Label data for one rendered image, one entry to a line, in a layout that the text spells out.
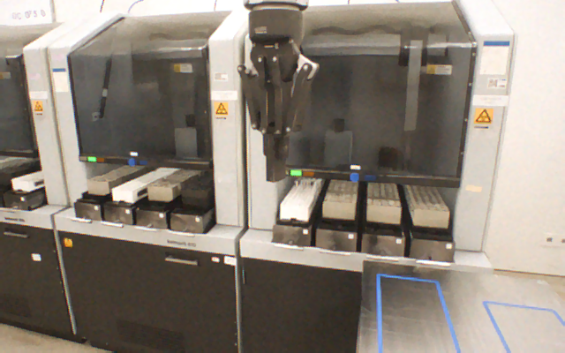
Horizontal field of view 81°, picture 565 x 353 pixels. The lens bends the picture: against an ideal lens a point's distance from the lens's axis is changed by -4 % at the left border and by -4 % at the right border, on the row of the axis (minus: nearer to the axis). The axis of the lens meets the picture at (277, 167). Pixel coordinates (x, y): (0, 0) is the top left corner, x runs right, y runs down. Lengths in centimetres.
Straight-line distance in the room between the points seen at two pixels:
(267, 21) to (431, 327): 64
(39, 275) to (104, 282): 38
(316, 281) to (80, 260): 104
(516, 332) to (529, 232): 183
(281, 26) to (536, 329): 75
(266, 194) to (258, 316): 47
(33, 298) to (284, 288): 129
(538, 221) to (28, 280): 287
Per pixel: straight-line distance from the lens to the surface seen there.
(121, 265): 162
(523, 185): 255
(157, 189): 146
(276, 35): 47
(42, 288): 202
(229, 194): 133
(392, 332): 77
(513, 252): 270
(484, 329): 85
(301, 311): 137
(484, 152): 124
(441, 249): 122
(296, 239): 122
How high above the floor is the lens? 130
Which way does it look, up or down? 14 degrees down
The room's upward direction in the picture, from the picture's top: straight up
